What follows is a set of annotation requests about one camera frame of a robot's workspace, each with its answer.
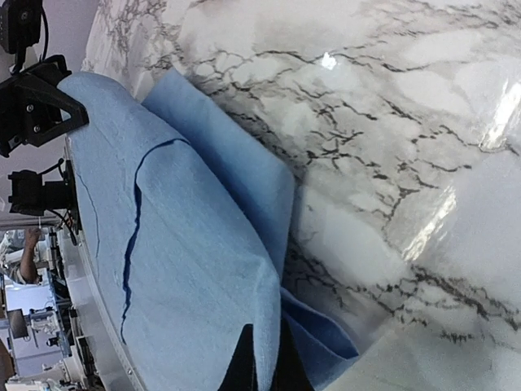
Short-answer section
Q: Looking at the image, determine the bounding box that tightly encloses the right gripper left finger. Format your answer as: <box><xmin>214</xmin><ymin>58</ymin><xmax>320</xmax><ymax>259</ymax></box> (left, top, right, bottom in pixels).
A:
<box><xmin>218</xmin><ymin>324</ymin><xmax>258</xmax><ymax>391</ymax></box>

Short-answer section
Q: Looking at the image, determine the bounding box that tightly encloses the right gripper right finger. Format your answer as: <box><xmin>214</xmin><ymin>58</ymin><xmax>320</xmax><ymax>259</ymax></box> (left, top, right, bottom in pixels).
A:
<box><xmin>270</xmin><ymin>319</ymin><xmax>313</xmax><ymax>391</ymax></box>

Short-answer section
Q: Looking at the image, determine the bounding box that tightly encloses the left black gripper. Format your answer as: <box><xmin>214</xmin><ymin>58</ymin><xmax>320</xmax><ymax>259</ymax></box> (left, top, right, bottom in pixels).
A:
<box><xmin>1</xmin><ymin>55</ymin><xmax>89</xmax><ymax>158</ymax></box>

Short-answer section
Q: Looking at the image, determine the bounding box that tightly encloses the light blue shirt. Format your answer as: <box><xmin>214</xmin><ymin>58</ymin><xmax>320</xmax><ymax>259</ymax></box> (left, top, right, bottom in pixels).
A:
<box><xmin>59</xmin><ymin>70</ymin><xmax>358</xmax><ymax>390</ymax></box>

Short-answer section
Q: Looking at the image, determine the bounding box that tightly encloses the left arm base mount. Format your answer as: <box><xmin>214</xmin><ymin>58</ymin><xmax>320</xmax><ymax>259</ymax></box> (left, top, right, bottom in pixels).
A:
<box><xmin>7</xmin><ymin>158</ymin><xmax>81</xmax><ymax>246</ymax></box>

